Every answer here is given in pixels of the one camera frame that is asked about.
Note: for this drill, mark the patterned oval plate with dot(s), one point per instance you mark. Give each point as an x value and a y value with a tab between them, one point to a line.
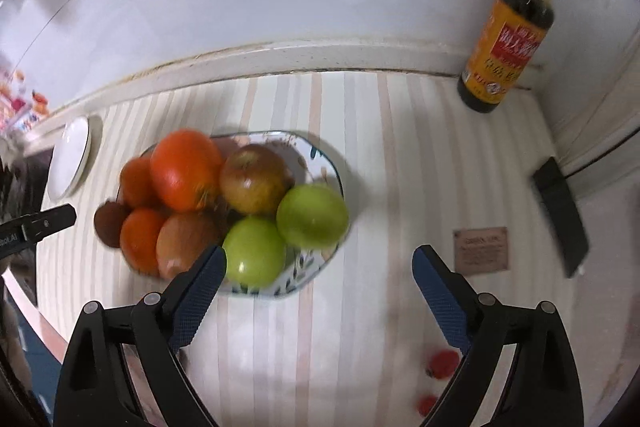
302	274

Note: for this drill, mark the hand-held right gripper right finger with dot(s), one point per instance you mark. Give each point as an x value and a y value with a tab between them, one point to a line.
442	302

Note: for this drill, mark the large orange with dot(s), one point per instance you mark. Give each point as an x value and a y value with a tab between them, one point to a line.
186	169

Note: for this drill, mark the colourful wall stickers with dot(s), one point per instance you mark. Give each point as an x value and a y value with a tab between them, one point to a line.
22	102

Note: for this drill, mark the green apple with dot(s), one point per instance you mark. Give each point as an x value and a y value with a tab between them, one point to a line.
254	252
312	215

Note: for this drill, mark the white round plate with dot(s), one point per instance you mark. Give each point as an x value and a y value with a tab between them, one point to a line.
70	157

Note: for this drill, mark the black smartphone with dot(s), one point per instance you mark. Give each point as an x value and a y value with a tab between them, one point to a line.
560	217

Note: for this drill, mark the brown card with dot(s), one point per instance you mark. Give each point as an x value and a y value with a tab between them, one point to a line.
481	248

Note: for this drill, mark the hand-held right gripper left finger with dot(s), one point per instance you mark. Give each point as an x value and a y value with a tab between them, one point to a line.
197	302

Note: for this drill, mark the cherry tomato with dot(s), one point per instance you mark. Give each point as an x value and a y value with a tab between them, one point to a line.
427	404
442	363

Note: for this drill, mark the striped cat print tablecloth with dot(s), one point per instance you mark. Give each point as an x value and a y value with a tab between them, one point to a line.
380	157

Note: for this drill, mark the soy sauce bottle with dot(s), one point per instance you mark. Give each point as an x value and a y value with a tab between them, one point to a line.
505	42

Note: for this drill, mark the gas stove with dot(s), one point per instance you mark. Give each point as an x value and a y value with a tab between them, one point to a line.
22	177

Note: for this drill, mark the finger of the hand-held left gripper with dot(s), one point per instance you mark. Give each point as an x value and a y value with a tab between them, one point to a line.
50	219

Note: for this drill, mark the small orange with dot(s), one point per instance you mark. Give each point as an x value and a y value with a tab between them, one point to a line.
135	182
140	239

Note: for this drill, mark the dark brown round fruit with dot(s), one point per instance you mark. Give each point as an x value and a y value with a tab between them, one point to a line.
111	224

